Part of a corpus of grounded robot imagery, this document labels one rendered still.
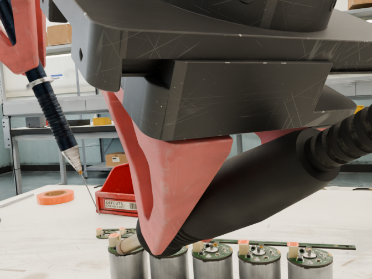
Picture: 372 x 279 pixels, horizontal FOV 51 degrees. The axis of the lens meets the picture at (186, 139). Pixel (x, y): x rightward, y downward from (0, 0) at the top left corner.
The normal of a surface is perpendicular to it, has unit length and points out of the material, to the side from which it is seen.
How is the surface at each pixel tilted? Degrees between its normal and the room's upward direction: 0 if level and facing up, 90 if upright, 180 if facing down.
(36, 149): 90
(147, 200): 97
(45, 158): 90
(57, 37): 89
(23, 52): 99
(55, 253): 0
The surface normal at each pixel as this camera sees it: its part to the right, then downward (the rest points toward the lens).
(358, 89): -0.32, 0.11
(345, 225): -0.06, -0.99
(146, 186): 0.48, 0.18
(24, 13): 0.09, 0.26
